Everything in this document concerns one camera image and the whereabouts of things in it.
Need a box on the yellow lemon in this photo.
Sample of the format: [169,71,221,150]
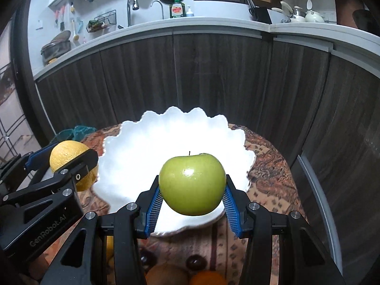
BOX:
[49,140,99,192]

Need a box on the green dish soap bottle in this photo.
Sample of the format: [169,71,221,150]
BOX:
[170,0,186,19]

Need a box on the brown kiwi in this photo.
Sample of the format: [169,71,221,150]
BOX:
[145,264,190,285]

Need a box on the green apple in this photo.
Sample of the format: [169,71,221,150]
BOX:
[158,151,227,217]

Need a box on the white dish brush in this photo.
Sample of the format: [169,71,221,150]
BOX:
[71,19,81,42]

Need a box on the patterned tablecloth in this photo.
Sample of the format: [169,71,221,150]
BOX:
[44,123,309,285]

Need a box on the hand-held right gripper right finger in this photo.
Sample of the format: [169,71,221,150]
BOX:
[223,174,348,285]

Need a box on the dark wood kitchen counter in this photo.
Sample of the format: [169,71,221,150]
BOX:
[34,16,380,262]

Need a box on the brown cutting board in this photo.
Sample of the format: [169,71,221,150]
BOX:
[334,0,364,29]

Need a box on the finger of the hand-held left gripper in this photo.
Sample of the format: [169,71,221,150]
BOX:
[0,144,57,196]
[0,149,98,207]

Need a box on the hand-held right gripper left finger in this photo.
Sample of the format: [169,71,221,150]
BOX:
[40,175,162,285]

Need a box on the white scalloped bowl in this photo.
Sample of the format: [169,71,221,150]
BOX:
[93,106,256,237]

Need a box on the metal pot with sieve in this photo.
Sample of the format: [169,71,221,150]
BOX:
[41,30,72,66]

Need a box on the orange tangerine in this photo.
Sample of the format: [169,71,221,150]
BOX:
[189,270,228,285]

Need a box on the thin curved faucet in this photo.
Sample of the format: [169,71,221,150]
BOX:
[150,0,165,20]

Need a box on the black knife block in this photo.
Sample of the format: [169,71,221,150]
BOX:
[245,0,273,25]

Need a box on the dark purple passion fruit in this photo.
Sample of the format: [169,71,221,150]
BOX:
[139,248,152,271]
[186,255,207,271]

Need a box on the chrome kitchen faucet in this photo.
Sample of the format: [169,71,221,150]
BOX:
[127,0,140,27]

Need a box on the teal basket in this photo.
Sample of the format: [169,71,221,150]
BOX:
[53,125,97,143]

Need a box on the black wire wall basket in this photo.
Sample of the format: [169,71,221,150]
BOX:
[86,9,117,33]

